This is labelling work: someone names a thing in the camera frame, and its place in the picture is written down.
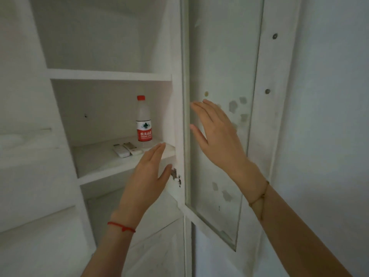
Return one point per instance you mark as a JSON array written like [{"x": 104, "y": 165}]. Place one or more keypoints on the person's right hand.
[{"x": 224, "y": 141}]

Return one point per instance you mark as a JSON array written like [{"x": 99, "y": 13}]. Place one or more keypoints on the person's left hand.
[{"x": 141, "y": 184}]

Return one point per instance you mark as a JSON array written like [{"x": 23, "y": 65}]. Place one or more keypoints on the person's right thumb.
[{"x": 199, "y": 136}]

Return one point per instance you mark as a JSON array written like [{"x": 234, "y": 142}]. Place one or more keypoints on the person's left thumb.
[{"x": 165, "y": 172}]

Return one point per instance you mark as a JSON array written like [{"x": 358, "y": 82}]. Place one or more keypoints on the person's right middle finger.
[{"x": 214, "y": 108}]

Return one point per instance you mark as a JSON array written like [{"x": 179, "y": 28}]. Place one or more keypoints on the person's right forearm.
[{"x": 294, "y": 236}]

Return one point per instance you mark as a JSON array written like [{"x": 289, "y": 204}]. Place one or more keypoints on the person's left forearm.
[{"x": 111, "y": 250}]

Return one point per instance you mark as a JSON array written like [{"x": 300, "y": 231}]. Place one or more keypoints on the metal door hinge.
[{"x": 176, "y": 177}]

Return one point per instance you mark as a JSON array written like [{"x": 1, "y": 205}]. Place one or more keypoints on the white remote control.
[
  {"x": 120, "y": 151},
  {"x": 132, "y": 148}
]

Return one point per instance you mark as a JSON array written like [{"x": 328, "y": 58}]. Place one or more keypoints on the red label water bottle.
[{"x": 144, "y": 124}]

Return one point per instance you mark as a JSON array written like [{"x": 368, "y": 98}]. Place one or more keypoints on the white glass cabinet door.
[{"x": 224, "y": 54}]

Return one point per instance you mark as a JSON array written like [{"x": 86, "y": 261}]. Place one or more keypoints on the white lower cabinet door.
[{"x": 161, "y": 250}]

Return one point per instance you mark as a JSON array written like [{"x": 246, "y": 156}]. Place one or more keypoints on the white cabinet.
[{"x": 86, "y": 83}]

